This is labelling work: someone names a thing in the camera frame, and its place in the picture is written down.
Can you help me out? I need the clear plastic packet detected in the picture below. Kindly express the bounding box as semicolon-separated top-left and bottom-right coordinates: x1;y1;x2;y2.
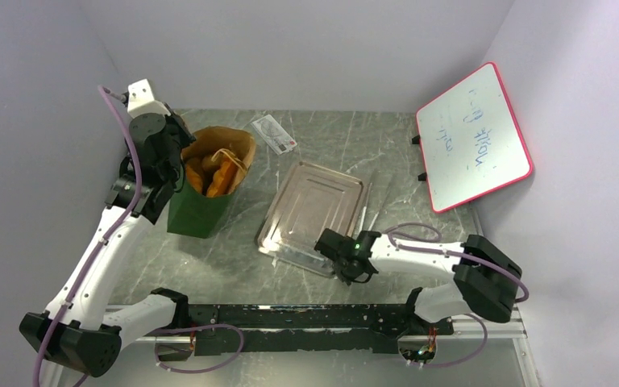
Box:
251;114;297;155

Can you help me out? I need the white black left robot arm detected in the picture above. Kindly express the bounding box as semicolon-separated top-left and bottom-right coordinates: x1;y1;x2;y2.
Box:
19;113;195;377

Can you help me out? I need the pink framed whiteboard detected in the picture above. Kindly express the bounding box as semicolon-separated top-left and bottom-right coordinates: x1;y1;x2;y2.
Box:
415;62;534;214

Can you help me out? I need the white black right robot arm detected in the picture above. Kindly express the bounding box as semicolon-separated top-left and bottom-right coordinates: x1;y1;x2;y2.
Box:
314;227;529;334

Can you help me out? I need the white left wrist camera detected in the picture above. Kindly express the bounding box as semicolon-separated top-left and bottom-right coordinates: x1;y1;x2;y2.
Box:
127;79;172;119

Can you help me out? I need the aluminium frame rail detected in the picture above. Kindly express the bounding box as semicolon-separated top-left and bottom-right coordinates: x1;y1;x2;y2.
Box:
42;304;542;387

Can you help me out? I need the green paper bag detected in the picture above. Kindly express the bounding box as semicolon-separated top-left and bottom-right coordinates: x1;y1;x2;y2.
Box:
167;126;256;239

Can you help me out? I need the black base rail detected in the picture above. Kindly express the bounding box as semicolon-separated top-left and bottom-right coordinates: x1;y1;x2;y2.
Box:
136;303;455;356

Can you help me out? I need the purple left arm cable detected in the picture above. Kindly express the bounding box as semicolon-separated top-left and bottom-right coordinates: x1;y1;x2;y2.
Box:
31;85;145;387

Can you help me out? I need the orange fake bread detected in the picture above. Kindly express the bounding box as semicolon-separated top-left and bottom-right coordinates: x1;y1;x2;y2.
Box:
185;148;248;198

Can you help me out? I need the metal baking tray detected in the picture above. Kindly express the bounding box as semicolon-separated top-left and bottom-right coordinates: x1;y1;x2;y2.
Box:
256;160;368;277

